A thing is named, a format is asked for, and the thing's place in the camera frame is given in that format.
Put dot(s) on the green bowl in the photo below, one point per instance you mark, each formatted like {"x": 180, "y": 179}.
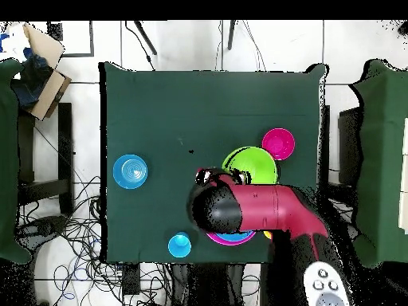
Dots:
{"x": 258, "y": 165}

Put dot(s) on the large pink bowl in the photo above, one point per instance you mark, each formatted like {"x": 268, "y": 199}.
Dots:
{"x": 229, "y": 243}

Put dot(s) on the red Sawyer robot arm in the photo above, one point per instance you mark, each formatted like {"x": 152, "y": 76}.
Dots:
{"x": 271, "y": 207}

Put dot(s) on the dark green tablecloth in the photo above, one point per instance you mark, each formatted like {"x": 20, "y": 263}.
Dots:
{"x": 207, "y": 95}

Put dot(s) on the small translucent blue bowl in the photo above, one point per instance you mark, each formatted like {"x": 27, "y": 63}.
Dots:
{"x": 129, "y": 172}

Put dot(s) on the small pink bowl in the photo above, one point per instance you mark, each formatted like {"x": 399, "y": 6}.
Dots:
{"x": 278, "y": 144}

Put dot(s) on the blue cup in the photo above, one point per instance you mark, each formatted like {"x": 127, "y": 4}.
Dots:
{"x": 180, "y": 245}

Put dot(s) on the black floor box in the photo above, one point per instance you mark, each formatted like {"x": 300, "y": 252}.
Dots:
{"x": 131, "y": 280}

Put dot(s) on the black tripod leg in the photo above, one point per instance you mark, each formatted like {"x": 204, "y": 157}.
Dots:
{"x": 145, "y": 37}
{"x": 231, "y": 35}

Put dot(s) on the green cloth side table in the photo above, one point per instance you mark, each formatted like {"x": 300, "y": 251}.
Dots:
{"x": 382, "y": 159}
{"x": 8, "y": 159}

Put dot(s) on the dark blue bag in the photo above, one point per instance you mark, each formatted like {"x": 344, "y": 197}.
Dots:
{"x": 32, "y": 83}

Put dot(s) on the cardboard box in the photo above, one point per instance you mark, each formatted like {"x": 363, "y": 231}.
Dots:
{"x": 44, "y": 44}

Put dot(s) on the black chair frame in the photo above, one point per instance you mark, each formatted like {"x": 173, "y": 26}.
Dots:
{"x": 65, "y": 143}
{"x": 325, "y": 143}

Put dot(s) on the grey pedestal foot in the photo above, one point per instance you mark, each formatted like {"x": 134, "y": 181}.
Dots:
{"x": 44, "y": 224}

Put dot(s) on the black square frame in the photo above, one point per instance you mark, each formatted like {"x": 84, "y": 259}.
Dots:
{"x": 92, "y": 38}

